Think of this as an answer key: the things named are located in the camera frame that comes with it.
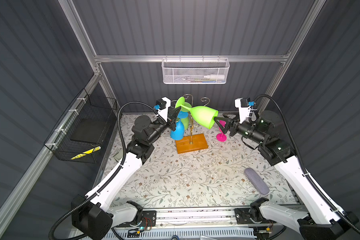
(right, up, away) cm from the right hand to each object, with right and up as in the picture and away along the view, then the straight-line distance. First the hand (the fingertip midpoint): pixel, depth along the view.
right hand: (220, 117), depth 62 cm
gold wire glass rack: (-10, -15, +39) cm, 43 cm away
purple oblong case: (+25, -35, +21) cm, 47 cm away
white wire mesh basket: (-5, +43, +62) cm, 76 cm away
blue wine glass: (-18, -7, +19) cm, 28 cm away
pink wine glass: (+12, -11, +43) cm, 46 cm away
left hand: (-17, +5, +2) cm, 18 cm away
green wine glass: (-14, 0, +21) cm, 26 cm away
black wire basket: (-65, -8, +7) cm, 66 cm away
